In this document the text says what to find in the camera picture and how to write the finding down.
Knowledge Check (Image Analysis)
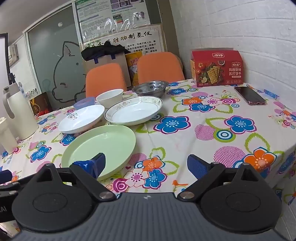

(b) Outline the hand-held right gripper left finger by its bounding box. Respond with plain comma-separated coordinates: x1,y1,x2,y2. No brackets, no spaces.
35,152,117,202

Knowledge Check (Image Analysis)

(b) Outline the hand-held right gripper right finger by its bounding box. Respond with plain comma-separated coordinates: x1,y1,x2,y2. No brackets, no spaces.
177,154,262,200

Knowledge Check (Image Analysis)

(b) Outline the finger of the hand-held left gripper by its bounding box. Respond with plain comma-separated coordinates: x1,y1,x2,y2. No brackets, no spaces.
0,170,22,197

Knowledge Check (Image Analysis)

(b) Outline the light green plate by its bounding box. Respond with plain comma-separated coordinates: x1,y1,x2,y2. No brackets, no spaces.
61,125,137,181

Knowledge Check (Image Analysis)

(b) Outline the white bowl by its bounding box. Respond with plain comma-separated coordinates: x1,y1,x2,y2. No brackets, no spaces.
95,89,125,109

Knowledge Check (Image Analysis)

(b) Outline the floral tablecloth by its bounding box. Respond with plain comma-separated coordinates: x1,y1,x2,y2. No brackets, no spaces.
0,79,296,241

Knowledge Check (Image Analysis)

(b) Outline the white cup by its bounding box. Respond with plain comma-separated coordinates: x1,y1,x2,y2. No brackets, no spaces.
0,117,18,154

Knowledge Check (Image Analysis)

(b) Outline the white plate with centre print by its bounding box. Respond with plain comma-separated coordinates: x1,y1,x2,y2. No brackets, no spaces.
58,105,105,134

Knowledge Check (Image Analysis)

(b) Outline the white thermos jug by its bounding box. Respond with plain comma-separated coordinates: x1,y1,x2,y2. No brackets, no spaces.
2,83,39,141

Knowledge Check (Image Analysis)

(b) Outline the translucent blue plastic lid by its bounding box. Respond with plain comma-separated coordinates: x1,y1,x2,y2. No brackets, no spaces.
73,97,96,110

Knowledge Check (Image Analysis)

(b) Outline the white plate with floral rim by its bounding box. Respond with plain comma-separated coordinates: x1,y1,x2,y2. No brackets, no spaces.
105,96,163,127

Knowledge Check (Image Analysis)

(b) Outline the brown gift bag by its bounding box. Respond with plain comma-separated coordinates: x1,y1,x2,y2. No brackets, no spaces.
29,92,53,116

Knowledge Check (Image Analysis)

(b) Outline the smartphone in pink case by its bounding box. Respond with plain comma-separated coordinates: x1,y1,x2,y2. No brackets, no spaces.
233,86,267,106

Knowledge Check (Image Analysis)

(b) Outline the stainless steel bowl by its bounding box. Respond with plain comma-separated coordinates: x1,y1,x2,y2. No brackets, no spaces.
132,81,170,98

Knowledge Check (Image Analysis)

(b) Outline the orange chair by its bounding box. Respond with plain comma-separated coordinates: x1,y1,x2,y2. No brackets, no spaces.
85,63,128,98
137,52,185,85

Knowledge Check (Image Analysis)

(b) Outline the red cracker box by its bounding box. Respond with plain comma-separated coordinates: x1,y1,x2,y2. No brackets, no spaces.
191,49,244,87

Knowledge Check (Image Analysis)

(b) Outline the cardboard box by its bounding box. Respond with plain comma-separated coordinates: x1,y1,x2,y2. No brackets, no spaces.
83,51,131,86

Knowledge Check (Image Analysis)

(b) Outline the yellow snack packet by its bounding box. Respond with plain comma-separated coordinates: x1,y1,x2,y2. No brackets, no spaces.
126,51,142,85

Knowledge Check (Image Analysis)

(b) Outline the black cloth bag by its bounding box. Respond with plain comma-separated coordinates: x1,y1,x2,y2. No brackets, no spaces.
81,43,126,62

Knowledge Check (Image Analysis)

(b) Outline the frosted glass panel cat drawing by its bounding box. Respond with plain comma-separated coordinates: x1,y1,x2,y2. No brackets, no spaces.
25,5,87,112

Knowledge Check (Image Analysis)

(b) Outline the black framed board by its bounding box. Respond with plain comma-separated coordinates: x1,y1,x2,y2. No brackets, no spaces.
0,33,11,72

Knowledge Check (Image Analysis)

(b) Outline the framed text poster board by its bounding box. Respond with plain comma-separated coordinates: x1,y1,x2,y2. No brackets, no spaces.
80,23,166,55

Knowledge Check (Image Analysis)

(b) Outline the grey wall box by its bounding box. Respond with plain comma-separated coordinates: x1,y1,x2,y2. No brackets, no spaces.
8,44,19,63

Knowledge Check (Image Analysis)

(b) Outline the wall poster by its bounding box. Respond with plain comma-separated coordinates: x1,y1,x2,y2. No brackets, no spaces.
74,0,148,40

